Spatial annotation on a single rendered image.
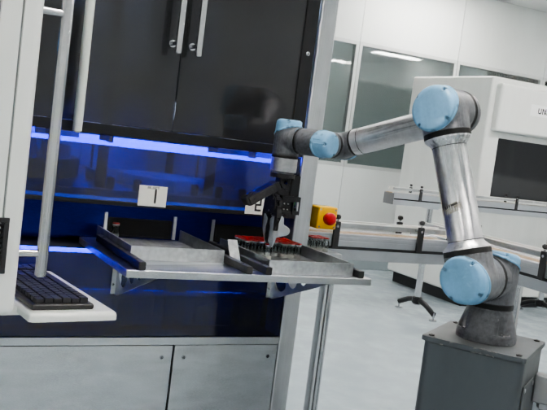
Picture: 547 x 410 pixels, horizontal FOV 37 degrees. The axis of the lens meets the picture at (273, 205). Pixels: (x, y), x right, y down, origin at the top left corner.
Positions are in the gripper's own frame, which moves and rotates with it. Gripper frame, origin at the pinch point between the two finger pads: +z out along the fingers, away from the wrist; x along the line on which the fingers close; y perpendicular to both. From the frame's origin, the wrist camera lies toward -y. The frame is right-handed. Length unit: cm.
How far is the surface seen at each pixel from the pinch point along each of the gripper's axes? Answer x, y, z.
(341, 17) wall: 480, 292, -150
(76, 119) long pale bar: 10, -55, -28
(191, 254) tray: -8.6, -26.1, 3.3
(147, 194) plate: 17.2, -31.5, -8.9
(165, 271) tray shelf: -22.5, -37.8, 5.4
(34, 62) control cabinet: -37, -76, -39
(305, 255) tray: 6.7, 16.9, 4.7
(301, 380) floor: 149, 105, 93
